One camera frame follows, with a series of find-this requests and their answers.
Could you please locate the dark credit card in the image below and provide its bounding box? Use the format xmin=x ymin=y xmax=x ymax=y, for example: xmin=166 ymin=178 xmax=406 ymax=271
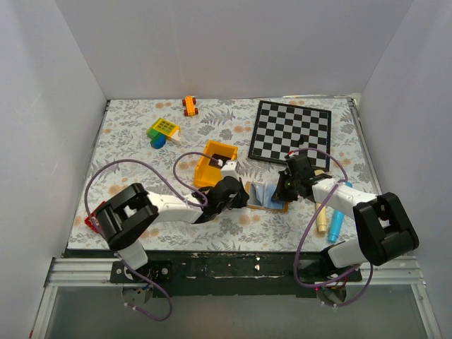
xmin=212 ymin=153 xmax=230 ymax=163
xmin=248 ymin=190 xmax=263 ymax=207

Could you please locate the tan leather card holder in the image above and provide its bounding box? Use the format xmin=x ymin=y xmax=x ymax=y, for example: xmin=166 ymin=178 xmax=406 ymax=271
xmin=245 ymin=182 xmax=289 ymax=213

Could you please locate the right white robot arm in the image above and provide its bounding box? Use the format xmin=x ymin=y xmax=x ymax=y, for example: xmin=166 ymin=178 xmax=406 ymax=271
xmin=274 ymin=152 xmax=420 ymax=281

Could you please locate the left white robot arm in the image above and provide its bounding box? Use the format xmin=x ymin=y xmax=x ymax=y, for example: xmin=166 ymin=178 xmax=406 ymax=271
xmin=95 ymin=176 xmax=249 ymax=283

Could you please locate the yellow plastic bin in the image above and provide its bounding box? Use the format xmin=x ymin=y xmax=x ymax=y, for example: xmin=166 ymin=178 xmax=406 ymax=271
xmin=194 ymin=140 xmax=238 ymax=188

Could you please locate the beige toy microphone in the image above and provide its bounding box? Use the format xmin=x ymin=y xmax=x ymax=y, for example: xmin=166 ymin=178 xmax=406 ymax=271
xmin=316 ymin=203 xmax=328 ymax=236

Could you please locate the blue toy microphone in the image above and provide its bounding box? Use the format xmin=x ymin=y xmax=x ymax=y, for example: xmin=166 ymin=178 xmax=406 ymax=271
xmin=328 ymin=198 xmax=350 ymax=244

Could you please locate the black white chessboard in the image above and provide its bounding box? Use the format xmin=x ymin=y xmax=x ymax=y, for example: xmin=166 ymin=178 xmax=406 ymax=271
xmin=248 ymin=100 xmax=332 ymax=172

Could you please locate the floral table mat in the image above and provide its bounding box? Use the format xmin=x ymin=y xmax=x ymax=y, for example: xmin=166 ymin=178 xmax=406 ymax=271
xmin=69 ymin=97 xmax=389 ymax=254

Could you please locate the yellow green toy block house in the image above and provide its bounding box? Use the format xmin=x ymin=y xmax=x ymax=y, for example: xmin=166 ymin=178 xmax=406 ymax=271
xmin=146 ymin=118 xmax=181 ymax=149

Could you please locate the orange toy car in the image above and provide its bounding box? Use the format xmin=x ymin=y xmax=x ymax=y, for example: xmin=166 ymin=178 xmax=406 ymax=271
xmin=182 ymin=95 xmax=198 ymax=117

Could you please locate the red toy block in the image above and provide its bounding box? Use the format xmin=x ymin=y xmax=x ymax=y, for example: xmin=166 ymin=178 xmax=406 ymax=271
xmin=84 ymin=201 xmax=105 ymax=234

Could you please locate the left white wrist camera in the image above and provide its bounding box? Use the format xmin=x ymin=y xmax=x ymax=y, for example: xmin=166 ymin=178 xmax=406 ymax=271
xmin=220 ymin=160 xmax=239 ymax=181

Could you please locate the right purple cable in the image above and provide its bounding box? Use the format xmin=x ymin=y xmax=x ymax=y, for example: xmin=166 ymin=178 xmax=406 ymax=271
xmin=287 ymin=148 xmax=374 ymax=307

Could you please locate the purple cable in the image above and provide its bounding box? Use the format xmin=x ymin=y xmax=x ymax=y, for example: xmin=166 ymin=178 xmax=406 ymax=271
xmin=287 ymin=148 xmax=374 ymax=307
xmin=84 ymin=151 xmax=225 ymax=321

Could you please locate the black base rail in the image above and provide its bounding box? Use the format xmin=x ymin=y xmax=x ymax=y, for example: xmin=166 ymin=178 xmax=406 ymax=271
xmin=105 ymin=249 xmax=361 ymax=299

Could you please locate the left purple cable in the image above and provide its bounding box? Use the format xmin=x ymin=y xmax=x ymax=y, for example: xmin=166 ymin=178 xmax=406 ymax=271
xmin=84 ymin=151 xmax=225 ymax=321

